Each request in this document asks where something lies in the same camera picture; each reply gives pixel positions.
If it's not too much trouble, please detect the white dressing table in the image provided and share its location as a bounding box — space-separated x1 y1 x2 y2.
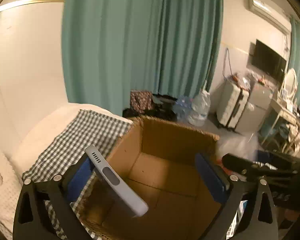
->
259 99 300 147

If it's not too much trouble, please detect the grey mini fridge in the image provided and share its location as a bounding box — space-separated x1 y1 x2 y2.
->
235 82 273 134

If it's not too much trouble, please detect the white oval mirror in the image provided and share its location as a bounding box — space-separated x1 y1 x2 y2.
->
281 68 298 100

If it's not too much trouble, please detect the white suitcase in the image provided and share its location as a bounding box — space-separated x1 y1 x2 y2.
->
216 79 249 129

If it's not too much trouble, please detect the large water bottle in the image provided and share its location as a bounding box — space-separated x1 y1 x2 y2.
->
187 89 211 127

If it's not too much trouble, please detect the checkered cloth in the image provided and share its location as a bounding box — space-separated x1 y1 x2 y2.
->
22 109 135 239

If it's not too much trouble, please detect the cardboard box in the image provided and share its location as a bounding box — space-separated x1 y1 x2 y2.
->
79 117 221 239

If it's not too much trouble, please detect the small blue water bottle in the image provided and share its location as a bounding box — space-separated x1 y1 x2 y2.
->
173 96 192 123

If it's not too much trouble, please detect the air conditioner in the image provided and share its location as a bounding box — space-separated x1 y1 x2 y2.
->
249 0 292 35

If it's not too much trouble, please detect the patterned brown bag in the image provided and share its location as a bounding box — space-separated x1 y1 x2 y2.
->
130 90 154 114

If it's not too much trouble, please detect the wall television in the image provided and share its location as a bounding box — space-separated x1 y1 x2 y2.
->
249 40 287 84

